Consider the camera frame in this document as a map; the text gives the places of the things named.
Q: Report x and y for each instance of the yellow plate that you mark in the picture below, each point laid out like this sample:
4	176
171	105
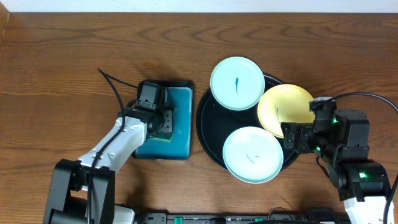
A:
284	103

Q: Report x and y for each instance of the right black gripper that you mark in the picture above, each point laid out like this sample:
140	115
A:
305	131

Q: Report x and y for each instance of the green yellow sponge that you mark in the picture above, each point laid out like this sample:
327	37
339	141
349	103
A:
164	137

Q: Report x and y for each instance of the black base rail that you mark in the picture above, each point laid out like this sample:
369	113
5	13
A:
163	218

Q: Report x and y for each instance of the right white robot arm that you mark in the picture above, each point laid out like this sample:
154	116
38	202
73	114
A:
340	138

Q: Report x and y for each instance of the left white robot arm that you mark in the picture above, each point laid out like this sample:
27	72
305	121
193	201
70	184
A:
83	191

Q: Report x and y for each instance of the mint plate with blue stain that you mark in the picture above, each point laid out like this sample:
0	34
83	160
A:
237	83

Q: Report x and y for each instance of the black rectangular water tray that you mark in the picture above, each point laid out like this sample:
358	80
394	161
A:
179	148

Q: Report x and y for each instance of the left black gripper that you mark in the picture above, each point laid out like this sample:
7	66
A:
168	121

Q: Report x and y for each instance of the round black serving tray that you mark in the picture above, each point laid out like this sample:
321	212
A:
214	123

